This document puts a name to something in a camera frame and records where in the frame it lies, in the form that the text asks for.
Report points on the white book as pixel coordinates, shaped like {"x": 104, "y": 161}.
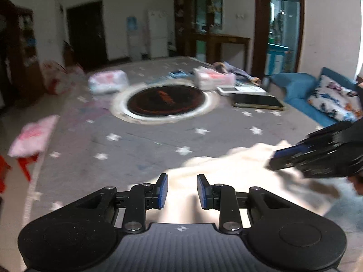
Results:
{"x": 244, "y": 89}

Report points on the wooden console table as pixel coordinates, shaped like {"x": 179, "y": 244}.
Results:
{"x": 221, "y": 39}

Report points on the dark tablet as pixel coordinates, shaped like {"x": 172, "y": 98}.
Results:
{"x": 258, "y": 101}

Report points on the round black table hotplate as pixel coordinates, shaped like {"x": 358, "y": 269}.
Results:
{"x": 167, "y": 99}

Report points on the white plastic bag pink print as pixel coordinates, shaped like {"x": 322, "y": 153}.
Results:
{"x": 107, "y": 81}

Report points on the water dispenser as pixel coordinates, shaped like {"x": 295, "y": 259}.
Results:
{"x": 133, "y": 39}

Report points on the person's right hand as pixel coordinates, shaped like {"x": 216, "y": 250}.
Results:
{"x": 356, "y": 185}

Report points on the dark wooden door frame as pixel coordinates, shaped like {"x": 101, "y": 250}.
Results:
{"x": 261, "y": 25}

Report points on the blue booklet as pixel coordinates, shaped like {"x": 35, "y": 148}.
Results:
{"x": 178, "y": 74}

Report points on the heap of clothes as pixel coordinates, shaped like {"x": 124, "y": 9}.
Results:
{"x": 238, "y": 72}

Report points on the wooden display cabinet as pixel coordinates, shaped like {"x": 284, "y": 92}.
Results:
{"x": 187, "y": 14}

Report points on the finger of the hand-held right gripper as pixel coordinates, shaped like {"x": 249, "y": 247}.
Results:
{"x": 326, "y": 134}
{"x": 292, "y": 154}

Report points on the dark wooden door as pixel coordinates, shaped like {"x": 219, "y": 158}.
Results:
{"x": 86, "y": 34}

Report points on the white tissue pack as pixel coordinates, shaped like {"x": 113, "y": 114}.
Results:
{"x": 214, "y": 78}

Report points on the blue sofa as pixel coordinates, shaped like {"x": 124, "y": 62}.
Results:
{"x": 295, "y": 90}

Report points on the red plastic stool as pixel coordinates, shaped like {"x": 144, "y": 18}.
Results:
{"x": 27, "y": 164}

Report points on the red and white bag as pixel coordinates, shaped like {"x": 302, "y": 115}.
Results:
{"x": 55, "y": 76}

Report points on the butterfly print cushion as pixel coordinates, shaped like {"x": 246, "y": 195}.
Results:
{"x": 331, "y": 99}

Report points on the cream garment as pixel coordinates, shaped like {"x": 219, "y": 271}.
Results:
{"x": 241, "y": 170}

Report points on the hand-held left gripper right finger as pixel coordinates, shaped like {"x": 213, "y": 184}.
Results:
{"x": 202, "y": 191}

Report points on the white refrigerator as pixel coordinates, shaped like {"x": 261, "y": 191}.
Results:
{"x": 157, "y": 34}

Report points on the dark wooden bookshelf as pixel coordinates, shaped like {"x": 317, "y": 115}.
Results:
{"x": 17, "y": 56}

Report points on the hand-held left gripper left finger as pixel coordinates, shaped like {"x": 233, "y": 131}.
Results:
{"x": 162, "y": 190}

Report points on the grey star-print tablecloth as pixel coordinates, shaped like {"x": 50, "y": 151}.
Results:
{"x": 141, "y": 141}

